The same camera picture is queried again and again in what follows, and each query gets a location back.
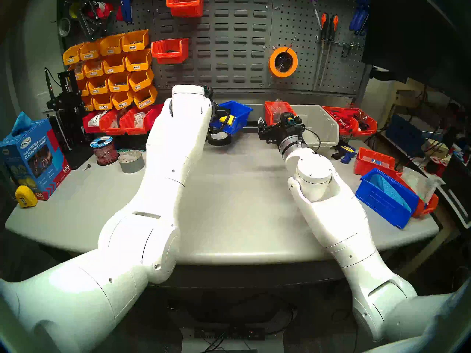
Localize yellow bin labelled M4-0.7X6 HEX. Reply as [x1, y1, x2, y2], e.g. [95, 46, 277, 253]
[133, 85, 158, 110]

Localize red wire spool blue label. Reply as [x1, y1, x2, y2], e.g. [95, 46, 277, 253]
[90, 136, 119, 166]

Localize red white tape roll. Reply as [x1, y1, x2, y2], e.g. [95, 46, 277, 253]
[85, 0, 114, 19]

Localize small red parts bin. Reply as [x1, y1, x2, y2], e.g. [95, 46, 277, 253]
[264, 101, 295, 125]

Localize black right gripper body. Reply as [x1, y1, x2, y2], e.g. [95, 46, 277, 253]
[259, 123, 306, 145]

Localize clear plastic parts bag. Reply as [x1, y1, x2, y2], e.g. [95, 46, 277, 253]
[270, 99, 292, 115]

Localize large white plastic bin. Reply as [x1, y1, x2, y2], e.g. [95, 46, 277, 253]
[294, 105, 340, 147]

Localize yellow bin labelled M4-6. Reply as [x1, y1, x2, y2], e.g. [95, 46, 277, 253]
[102, 53, 127, 74]

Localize red bin with white bag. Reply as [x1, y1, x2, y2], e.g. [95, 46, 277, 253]
[82, 113, 105, 133]

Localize folded blue cloth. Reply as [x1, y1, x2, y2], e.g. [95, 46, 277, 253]
[370, 174, 412, 212]

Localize red bin with blue label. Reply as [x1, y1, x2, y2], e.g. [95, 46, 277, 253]
[354, 147, 396, 176]

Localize white paper packet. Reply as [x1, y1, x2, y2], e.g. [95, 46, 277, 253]
[401, 167, 438, 204]

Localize grey pegboard with yellow bins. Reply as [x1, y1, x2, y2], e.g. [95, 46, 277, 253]
[56, 0, 157, 110]

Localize red bin with red tool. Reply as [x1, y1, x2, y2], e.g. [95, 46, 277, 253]
[322, 106, 358, 136]

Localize orange tape roll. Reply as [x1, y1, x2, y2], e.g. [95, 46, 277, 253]
[268, 46, 298, 78]

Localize black monitor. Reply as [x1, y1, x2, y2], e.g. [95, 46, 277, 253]
[362, 0, 471, 106]

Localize blue spring clamps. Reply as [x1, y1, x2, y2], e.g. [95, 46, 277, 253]
[349, 0, 370, 36]

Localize yellow bin labelled M3-4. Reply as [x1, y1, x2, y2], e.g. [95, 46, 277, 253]
[125, 49, 152, 72]

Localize metal tool holder rail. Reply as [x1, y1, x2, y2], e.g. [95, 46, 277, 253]
[317, 40, 365, 50]

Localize blue yellow bar clamp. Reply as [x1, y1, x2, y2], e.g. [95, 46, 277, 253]
[331, 142, 357, 164]

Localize black metal frame stand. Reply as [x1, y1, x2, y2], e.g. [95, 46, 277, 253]
[46, 70, 94, 169]

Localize yellow bin labelled M3-6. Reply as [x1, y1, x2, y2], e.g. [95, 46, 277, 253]
[128, 68, 155, 92]

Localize yellow bin labelled M3X6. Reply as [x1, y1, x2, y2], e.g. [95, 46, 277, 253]
[121, 29, 150, 53]

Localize yellow bin labelled M2.5-5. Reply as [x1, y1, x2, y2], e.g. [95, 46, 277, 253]
[110, 90, 135, 110]

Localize red hand tool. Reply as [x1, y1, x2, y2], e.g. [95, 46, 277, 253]
[328, 110, 355, 130]

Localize yellow bin labelled M3-12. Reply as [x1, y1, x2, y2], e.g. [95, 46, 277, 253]
[86, 75, 110, 95]

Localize black power strip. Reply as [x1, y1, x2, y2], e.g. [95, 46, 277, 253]
[194, 327, 266, 341]

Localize grey louvred wall panel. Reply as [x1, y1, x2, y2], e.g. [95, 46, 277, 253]
[151, 0, 275, 90]

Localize blue bin with cloth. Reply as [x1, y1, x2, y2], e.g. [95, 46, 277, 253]
[355, 168, 420, 229]

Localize orange-red bin with paper packet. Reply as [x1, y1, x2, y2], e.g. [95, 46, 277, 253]
[397, 171, 439, 218]

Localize yellow tape measure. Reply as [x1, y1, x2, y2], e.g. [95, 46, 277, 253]
[15, 186, 38, 208]

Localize blue handled pliers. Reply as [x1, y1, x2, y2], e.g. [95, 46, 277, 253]
[116, 0, 137, 24]

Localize blue cleaning cloths box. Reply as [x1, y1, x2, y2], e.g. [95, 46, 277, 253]
[0, 118, 71, 201]

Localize red louvre-hung bin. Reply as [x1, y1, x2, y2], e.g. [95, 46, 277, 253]
[151, 38, 189, 64]
[166, 0, 205, 18]

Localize black tape roll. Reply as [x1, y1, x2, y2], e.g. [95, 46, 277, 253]
[207, 131, 232, 147]

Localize orange black handled screwdriver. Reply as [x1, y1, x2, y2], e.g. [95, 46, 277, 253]
[313, 13, 329, 90]
[318, 15, 339, 87]

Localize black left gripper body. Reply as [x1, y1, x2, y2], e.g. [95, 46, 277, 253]
[210, 100, 231, 125]

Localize yellow bin labelled M3X8 BAD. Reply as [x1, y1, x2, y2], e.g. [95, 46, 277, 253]
[78, 40, 100, 61]

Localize blue cloth in dispenser box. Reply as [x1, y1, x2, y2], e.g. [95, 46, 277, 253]
[11, 111, 33, 136]

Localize brown cardboard box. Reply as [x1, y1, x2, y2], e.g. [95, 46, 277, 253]
[423, 139, 451, 160]

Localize orange-red plastic storage bin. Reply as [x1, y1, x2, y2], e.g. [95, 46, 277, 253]
[120, 108, 148, 135]
[99, 110, 124, 135]

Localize dark blue crate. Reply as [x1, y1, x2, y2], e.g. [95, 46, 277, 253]
[386, 113, 433, 154]

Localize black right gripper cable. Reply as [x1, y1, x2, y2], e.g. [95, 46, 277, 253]
[299, 126, 321, 152]

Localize yellow bin labelled M2.5-6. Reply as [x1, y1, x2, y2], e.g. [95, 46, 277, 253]
[91, 93, 113, 111]

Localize black grey vise clamp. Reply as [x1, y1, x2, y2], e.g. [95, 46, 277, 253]
[76, 0, 115, 43]

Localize grey pegboard with screwdrivers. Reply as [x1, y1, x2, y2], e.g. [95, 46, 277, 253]
[269, 0, 372, 97]

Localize red bin with wires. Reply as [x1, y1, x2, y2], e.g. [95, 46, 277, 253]
[346, 108, 378, 136]

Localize blue bin with hand tools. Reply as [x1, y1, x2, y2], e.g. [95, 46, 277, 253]
[210, 100, 253, 136]

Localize grey duct tape roll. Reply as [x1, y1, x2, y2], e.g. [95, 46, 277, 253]
[118, 150, 145, 174]

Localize yellow bin labelled M3-8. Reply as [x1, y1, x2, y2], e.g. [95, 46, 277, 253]
[107, 73, 132, 93]

